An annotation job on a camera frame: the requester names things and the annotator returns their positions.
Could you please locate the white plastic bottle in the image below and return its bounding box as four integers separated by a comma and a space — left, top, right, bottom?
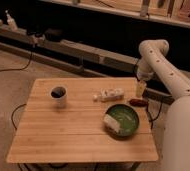
93, 88, 124, 102

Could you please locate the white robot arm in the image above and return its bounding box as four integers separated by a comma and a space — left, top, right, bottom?
137, 39, 190, 171

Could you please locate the green ceramic bowl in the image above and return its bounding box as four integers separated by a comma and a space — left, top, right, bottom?
103, 104, 139, 137

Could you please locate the white spray bottle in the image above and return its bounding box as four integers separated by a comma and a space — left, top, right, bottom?
5, 11, 18, 31

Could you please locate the dark red oblong object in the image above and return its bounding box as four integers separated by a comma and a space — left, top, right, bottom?
129, 99, 148, 107

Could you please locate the white sponge block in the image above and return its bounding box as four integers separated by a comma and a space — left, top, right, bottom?
104, 114, 120, 133

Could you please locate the white cup with dark liquid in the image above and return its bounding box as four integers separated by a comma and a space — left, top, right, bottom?
51, 87, 67, 108

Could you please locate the wooden folding table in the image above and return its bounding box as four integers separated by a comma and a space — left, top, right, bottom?
7, 77, 158, 163

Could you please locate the black device on ledge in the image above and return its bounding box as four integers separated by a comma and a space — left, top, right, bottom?
44, 29, 63, 42

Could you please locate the black floor cable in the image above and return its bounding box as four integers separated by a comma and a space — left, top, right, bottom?
0, 49, 34, 75

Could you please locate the black cable under table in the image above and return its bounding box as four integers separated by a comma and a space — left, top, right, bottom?
10, 102, 28, 130

